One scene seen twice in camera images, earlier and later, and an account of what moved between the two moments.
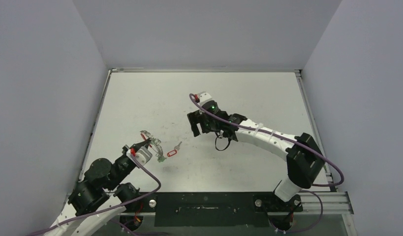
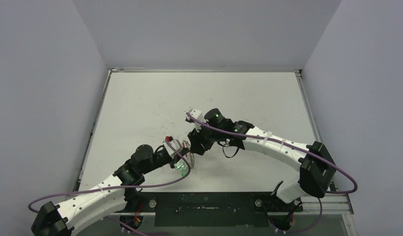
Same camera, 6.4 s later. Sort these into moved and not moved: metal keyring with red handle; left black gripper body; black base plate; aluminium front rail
Moved: left black gripper body; metal keyring with red handle
Not moved: aluminium front rail; black base plate
